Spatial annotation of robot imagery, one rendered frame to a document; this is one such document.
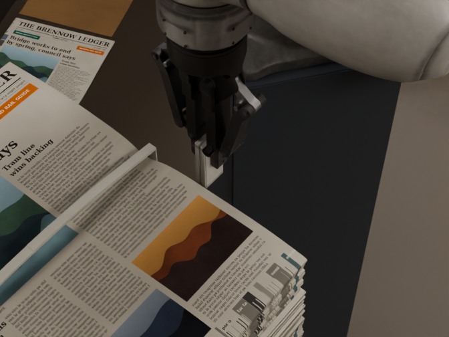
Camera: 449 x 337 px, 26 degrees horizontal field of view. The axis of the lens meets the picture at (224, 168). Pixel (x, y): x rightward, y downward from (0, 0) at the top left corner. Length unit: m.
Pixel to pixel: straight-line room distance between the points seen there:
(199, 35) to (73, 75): 1.62
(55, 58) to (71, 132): 1.55
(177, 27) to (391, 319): 1.31
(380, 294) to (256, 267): 1.25
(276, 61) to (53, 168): 0.29
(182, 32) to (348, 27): 0.20
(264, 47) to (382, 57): 0.38
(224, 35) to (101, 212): 0.19
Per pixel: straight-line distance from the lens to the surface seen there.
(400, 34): 0.69
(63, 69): 2.47
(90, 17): 2.59
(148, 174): 0.91
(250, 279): 0.84
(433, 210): 2.22
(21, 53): 2.52
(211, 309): 0.83
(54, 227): 0.87
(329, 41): 0.71
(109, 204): 0.89
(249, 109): 0.91
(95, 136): 0.94
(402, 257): 2.14
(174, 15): 0.84
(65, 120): 0.96
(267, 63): 1.06
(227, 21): 0.84
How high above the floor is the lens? 1.79
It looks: 53 degrees down
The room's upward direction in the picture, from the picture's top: straight up
